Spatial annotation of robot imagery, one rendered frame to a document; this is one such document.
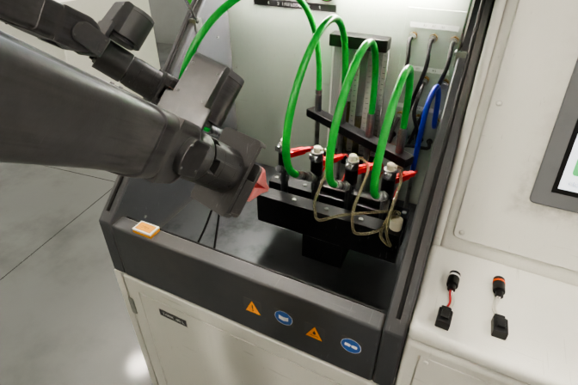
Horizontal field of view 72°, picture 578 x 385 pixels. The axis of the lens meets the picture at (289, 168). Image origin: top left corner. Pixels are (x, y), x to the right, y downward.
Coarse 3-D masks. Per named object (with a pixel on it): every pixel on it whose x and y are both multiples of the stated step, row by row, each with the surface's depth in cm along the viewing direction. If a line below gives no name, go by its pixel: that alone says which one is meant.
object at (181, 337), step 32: (128, 288) 102; (160, 320) 103; (192, 320) 95; (224, 320) 89; (160, 352) 113; (192, 352) 104; (224, 352) 96; (256, 352) 90; (288, 352) 84; (160, 384) 126; (192, 384) 115; (224, 384) 105; (256, 384) 97; (288, 384) 90; (320, 384) 84; (352, 384) 79
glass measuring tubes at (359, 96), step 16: (336, 32) 99; (336, 48) 99; (352, 48) 97; (368, 48) 95; (384, 48) 94; (336, 64) 102; (368, 64) 100; (384, 64) 98; (336, 80) 104; (368, 80) 102; (384, 80) 101; (336, 96) 106; (352, 96) 106; (368, 96) 104; (352, 112) 109; (336, 144) 116; (352, 144) 112; (368, 160) 111
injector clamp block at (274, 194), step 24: (264, 192) 95; (288, 192) 99; (264, 216) 97; (288, 216) 94; (312, 216) 90; (360, 216) 88; (408, 216) 88; (312, 240) 94; (336, 240) 91; (360, 240) 88; (336, 264) 95
